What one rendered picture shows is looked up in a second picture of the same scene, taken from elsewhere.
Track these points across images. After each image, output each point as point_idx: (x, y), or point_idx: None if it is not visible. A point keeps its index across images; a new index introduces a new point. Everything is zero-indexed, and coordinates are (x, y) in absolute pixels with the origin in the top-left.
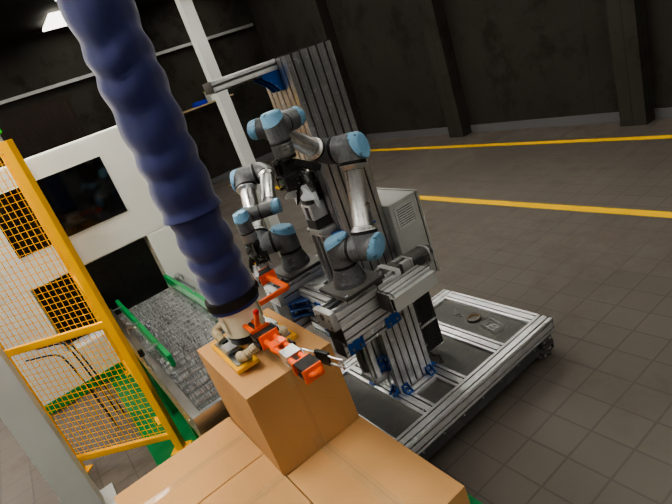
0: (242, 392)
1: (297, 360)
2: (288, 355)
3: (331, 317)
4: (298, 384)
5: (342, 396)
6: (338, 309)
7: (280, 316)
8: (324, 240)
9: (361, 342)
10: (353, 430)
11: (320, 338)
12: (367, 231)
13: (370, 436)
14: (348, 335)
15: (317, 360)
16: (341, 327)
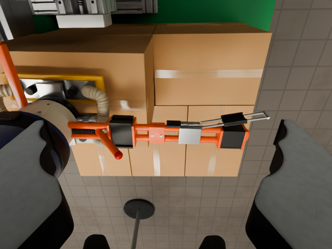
0: (135, 146)
1: (220, 143)
2: (197, 141)
3: (105, 22)
4: (148, 97)
5: (150, 49)
6: (96, 2)
7: (14, 54)
8: None
9: None
10: (160, 49)
11: (123, 55)
12: None
13: (178, 44)
14: (113, 4)
15: (244, 133)
16: (110, 11)
